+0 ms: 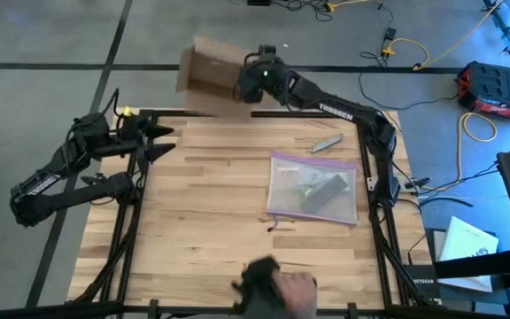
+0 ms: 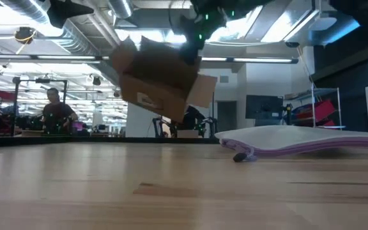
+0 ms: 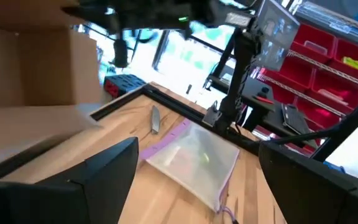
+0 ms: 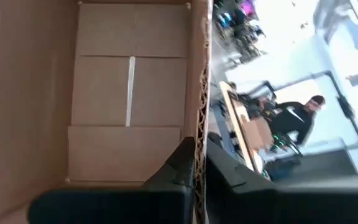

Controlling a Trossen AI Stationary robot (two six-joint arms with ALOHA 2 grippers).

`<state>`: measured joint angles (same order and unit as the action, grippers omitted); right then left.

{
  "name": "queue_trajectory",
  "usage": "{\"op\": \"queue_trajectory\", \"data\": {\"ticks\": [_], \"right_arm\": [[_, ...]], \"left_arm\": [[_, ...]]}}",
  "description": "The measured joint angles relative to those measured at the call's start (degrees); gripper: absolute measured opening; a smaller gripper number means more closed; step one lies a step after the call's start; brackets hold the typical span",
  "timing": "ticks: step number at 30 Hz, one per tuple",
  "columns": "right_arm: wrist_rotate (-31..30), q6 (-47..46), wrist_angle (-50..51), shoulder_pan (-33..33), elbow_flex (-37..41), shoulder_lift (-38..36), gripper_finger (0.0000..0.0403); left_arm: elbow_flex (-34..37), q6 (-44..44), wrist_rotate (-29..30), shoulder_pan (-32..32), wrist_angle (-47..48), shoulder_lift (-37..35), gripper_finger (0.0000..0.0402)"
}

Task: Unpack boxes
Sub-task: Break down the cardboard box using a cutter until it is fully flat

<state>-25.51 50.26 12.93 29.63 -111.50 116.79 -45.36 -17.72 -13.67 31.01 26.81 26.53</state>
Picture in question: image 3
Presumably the metal wire shelf rack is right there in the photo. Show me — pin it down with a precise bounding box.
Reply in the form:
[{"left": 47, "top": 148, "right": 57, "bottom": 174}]
[{"left": 259, "top": 0, "right": 358, "bottom": 156}]

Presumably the red marker pen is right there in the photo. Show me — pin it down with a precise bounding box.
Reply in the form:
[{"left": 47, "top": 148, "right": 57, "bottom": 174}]
[{"left": 252, "top": 95, "right": 275, "bottom": 105}]

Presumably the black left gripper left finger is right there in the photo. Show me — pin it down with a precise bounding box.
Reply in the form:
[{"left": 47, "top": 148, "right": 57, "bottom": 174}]
[{"left": 0, "top": 136, "right": 139, "bottom": 224}]

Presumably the black equipment stand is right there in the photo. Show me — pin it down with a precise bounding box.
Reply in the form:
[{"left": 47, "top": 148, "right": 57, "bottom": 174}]
[{"left": 206, "top": 74, "right": 319, "bottom": 149}]

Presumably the red plastic storage bin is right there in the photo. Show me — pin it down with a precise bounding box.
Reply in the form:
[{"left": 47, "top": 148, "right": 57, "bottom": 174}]
[
  {"left": 290, "top": 23, "right": 337, "bottom": 63},
  {"left": 265, "top": 57, "right": 316, "bottom": 91},
  {"left": 311, "top": 70, "right": 358, "bottom": 114},
  {"left": 334, "top": 39, "right": 358, "bottom": 85}
]

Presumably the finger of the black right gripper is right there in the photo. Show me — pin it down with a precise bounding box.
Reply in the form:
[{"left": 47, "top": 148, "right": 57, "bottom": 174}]
[{"left": 61, "top": 4, "right": 119, "bottom": 27}]

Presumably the brown Sephora cardboard box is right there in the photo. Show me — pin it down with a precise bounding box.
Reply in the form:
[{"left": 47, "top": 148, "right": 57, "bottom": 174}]
[{"left": 0, "top": 0, "right": 105, "bottom": 175}]

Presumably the grey metal mounting plate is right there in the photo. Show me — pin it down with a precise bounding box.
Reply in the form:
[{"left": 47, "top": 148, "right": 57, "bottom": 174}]
[{"left": 202, "top": 105, "right": 223, "bottom": 128}]

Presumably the person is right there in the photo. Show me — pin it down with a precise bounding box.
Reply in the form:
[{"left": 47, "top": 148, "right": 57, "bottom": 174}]
[{"left": 323, "top": 160, "right": 347, "bottom": 174}]

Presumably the black keyboard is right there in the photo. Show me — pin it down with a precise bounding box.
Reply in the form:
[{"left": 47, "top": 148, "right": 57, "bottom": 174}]
[{"left": 280, "top": 103, "right": 308, "bottom": 135}]

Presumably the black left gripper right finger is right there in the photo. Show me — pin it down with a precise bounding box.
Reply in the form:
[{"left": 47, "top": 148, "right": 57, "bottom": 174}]
[{"left": 259, "top": 141, "right": 358, "bottom": 224}]

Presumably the grey utility knife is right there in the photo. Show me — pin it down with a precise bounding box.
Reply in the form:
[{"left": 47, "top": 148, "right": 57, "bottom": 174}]
[{"left": 150, "top": 105, "right": 162, "bottom": 135}]

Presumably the white mesh pouch purple trim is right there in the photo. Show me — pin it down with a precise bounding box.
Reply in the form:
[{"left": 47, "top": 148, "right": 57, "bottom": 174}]
[{"left": 139, "top": 118, "right": 241, "bottom": 224}]

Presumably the black computer monitor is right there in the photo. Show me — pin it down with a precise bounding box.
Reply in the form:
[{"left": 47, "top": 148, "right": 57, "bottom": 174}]
[{"left": 253, "top": 0, "right": 301, "bottom": 72}]

